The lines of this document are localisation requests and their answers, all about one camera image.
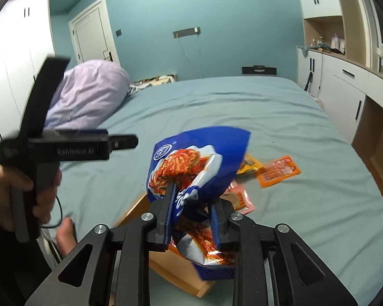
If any blue cloth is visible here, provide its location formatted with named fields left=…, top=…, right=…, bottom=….
left=298, top=43, right=331, bottom=58

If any person's left forearm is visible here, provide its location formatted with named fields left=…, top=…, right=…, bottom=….
left=0, top=198, right=52, bottom=306

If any pink snack packet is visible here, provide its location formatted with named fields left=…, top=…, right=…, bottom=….
left=222, top=180, right=256, bottom=215

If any bed with teal sheet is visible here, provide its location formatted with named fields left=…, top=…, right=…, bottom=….
left=51, top=76, right=383, bottom=306

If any open cardboard box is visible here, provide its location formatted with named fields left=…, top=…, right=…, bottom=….
left=130, top=74, right=178, bottom=87

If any wooden box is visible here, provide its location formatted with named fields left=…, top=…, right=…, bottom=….
left=113, top=191, right=216, bottom=298

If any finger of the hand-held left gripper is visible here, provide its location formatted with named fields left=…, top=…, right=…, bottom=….
left=109, top=134, right=139, bottom=150

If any white door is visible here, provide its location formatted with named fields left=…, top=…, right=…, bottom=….
left=68, top=0, right=121, bottom=67

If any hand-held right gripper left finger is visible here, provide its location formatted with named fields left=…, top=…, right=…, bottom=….
left=25, top=182, right=180, bottom=306

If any person's bare foot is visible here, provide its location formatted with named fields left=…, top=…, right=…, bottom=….
left=56, top=217, right=78, bottom=257

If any orange sausage packet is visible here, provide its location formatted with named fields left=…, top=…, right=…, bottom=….
left=256, top=155, right=301, bottom=188

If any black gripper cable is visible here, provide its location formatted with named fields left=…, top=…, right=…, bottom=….
left=40, top=194, right=65, bottom=229

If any white cabinet desk unit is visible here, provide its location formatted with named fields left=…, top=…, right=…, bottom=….
left=296, top=46, right=383, bottom=179

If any wooden wall bracket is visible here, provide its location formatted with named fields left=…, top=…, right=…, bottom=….
left=173, top=27, right=200, bottom=38

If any blue snack bag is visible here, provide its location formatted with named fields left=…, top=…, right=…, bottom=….
left=146, top=127, right=252, bottom=281

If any person's left hand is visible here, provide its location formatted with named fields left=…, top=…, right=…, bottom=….
left=0, top=167, right=63, bottom=227

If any window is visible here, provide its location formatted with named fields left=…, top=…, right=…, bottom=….
left=359, top=0, right=383, bottom=83

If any white wardrobe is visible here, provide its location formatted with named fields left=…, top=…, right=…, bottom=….
left=0, top=0, right=56, bottom=147

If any patterned cloth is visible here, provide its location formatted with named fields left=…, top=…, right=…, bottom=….
left=127, top=81, right=154, bottom=97

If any black box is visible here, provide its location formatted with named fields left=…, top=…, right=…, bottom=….
left=242, top=66, right=278, bottom=77

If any yellow snack packet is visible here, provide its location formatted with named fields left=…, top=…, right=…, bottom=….
left=235, top=154, right=265, bottom=176

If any lilac pillow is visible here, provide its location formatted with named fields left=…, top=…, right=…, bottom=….
left=44, top=59, right=131, bottom=131

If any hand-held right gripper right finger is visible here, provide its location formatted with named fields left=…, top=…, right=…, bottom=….
left=209, top=198, right=360, bottom=306

